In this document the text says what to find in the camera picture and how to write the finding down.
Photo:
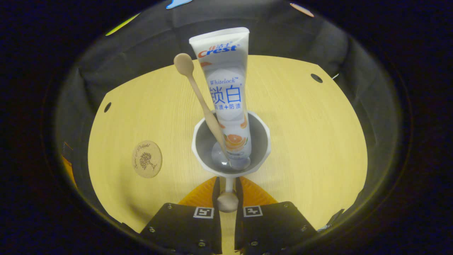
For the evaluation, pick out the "wooden toothbrush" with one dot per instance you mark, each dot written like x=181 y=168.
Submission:
x=198 y=92

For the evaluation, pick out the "black backdrop cloth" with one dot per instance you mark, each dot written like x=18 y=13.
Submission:
x=141 y=39

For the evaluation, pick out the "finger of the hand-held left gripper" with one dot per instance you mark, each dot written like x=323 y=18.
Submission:
x=68 y=159

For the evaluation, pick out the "round cork coaster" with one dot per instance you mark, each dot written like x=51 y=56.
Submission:
x=147 y=159

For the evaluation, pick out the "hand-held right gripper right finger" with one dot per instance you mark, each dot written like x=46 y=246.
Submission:
x=239 y=226

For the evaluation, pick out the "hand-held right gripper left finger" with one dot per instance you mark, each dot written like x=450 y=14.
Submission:
x=216 y=226

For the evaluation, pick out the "white toothpaste tube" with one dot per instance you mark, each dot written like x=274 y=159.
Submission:
x=224 y=81

